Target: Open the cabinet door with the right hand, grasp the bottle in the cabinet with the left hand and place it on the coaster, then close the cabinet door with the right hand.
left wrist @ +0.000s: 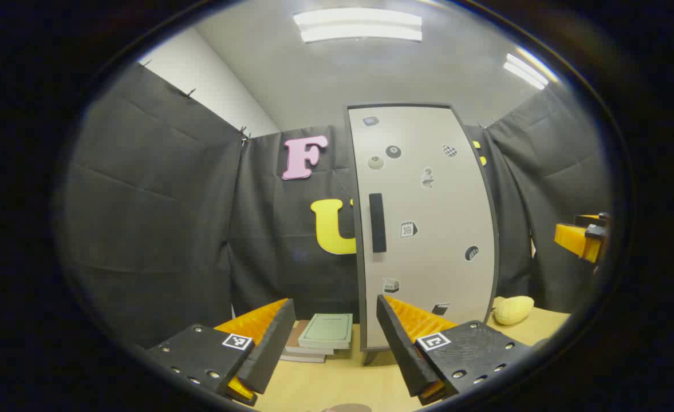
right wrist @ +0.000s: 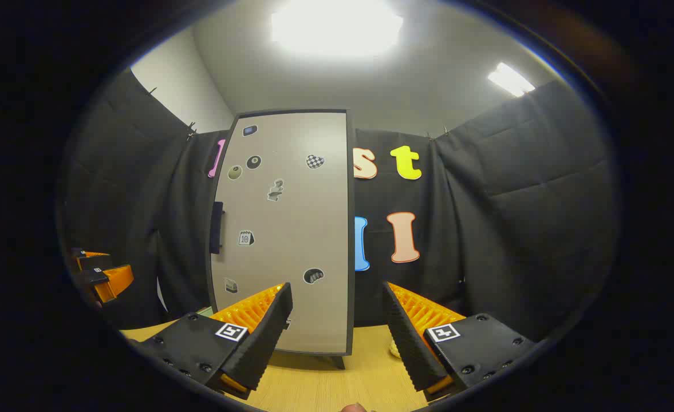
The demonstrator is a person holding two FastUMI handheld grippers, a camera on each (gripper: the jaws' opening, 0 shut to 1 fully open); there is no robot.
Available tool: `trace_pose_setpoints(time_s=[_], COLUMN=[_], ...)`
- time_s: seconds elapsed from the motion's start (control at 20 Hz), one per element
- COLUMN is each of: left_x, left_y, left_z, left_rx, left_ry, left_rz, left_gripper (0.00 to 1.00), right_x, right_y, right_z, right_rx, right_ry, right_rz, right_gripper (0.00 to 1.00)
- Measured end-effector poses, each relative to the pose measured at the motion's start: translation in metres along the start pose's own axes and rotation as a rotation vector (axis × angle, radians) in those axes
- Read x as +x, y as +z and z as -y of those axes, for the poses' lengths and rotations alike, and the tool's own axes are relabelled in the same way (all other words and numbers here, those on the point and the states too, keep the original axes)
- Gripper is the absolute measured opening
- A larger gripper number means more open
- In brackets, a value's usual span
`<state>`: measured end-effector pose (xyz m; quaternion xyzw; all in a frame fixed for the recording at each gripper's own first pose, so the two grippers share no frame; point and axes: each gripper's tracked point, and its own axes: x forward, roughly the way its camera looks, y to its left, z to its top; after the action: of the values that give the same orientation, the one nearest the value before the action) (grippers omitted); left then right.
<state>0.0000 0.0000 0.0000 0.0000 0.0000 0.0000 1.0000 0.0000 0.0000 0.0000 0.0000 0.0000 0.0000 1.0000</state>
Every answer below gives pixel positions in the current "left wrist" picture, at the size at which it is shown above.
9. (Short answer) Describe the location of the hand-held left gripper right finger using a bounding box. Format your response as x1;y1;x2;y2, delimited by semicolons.
376;294;532;407

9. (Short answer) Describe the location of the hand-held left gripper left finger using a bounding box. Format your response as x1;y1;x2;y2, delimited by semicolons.
145;298;297;407

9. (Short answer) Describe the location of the black door handle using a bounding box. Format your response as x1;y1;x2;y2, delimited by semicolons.
369;193;387;253

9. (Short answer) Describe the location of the dark grey cabinet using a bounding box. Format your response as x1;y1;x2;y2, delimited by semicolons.
345;102;501;366

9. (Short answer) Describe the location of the grey cabinet door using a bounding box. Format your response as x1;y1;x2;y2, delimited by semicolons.
348;105;498;350

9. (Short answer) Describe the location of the brown book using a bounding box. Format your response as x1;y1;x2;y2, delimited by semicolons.
284;319;337;356

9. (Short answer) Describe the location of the white book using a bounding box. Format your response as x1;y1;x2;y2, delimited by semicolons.
279;350;327;364

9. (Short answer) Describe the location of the green book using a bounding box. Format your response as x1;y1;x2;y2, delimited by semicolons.
298;312;353;350

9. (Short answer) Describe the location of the yellow plush toy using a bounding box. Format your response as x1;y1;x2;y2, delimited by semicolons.
492;295;535;326

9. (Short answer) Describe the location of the small ceiling light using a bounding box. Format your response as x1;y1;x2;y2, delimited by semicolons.
503;53;550;90

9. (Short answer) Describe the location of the black backdrop cloth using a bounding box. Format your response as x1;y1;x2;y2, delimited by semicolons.
62;62;612;350

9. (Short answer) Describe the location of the large ceiling light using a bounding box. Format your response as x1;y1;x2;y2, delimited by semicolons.
293;7;423;44

